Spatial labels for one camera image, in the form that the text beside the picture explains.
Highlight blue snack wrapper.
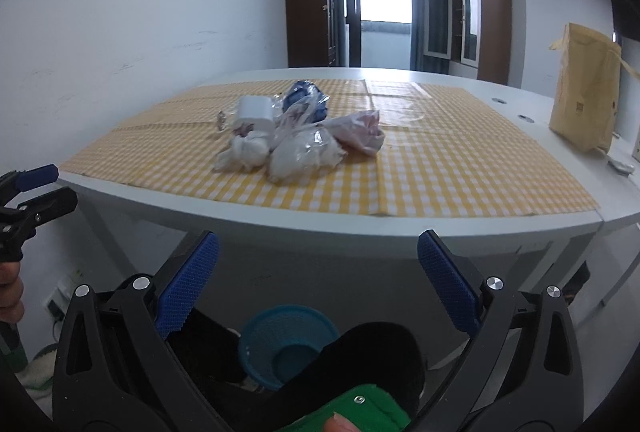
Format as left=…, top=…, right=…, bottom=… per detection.
left=282, top=80, right=329, bottom=123

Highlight person's left hand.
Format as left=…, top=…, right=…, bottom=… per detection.
left=0, top=262, right=25, bottom=324

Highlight person's right hand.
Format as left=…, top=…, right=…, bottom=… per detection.
left=322, top=412, right=360, bottom=432

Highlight person's black trouser legs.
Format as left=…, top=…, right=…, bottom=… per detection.
left=167, top=310, right=425, bottom=431

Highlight blue plastic waste basket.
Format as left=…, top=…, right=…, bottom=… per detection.
left=239, top=305, right=340, bottom=391

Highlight yellow checkered tablecloth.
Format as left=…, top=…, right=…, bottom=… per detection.
left=63, top=79, right=597, bottom=218

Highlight green sleeve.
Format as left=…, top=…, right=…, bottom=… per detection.
left=283, top=384, right=411, bottom=432

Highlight small white knotted bag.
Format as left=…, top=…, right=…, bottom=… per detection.
left=214, top=131, right=271, bottom=172

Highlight pink white plastic bag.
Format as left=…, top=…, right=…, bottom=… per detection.
left=320, top=110, right=385, bottom=157

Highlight white tied plastic bag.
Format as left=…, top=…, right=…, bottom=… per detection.
left=267, top=126, right=346, bottom=185

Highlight white paper cup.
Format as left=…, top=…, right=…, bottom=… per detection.
left=232, top=95, right=276, bottom=134

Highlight brown paper bag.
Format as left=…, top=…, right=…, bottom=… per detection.
left=549, top=22, right=622, bottom=152

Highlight brown cabinet with glass doors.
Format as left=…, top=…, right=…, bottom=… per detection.
left=423, top=0, right=512, bottom=85

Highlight dark brown wardrobe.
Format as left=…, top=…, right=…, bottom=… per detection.
left=285, top=0, right=341, bottom=68

